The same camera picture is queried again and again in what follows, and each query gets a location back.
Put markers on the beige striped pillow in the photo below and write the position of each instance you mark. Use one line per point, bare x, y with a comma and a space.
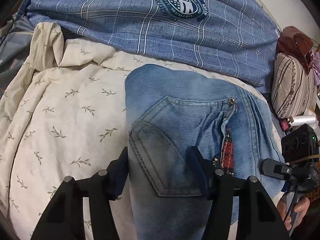
293, 89

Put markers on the person's right hand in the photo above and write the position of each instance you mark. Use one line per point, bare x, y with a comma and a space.
301, 207

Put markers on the light blue denim jeans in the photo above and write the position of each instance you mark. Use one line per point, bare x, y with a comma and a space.
169, 111

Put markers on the cream leaf-print bedsheet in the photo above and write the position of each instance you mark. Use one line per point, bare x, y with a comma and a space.
64, 113

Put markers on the maroon bag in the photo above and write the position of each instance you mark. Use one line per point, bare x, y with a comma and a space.
295, 43

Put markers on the blue plaid pillow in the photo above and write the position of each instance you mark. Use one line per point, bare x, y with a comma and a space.
232, 37

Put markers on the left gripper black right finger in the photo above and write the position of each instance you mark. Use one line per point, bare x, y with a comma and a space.
258, 217

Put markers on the white plastic bottle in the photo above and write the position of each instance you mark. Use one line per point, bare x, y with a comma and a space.
303, 119

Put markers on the grey patterned blanket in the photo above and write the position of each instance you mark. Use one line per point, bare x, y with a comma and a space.
16, 37

